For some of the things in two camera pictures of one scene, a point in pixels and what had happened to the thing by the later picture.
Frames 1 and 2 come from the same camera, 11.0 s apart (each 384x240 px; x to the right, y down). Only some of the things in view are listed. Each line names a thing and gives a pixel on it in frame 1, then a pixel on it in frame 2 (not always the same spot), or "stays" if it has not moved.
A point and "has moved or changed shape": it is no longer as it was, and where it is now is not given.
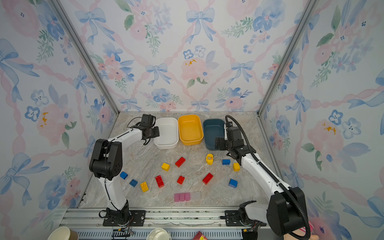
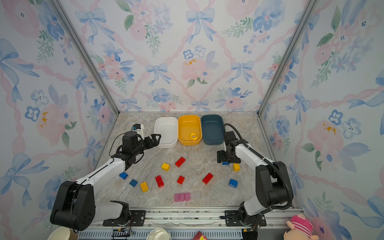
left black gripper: (156, 128) → (155, 142)
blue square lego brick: (233, 183) stays
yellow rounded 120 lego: (209, 161) → (193, 136)
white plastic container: (168, 138) stays
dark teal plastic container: (213, 128) has moved or changed shape
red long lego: (160, 182) stays
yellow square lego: (166, 167) stays
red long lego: (180, 162) stays
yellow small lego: (236, 167) stays
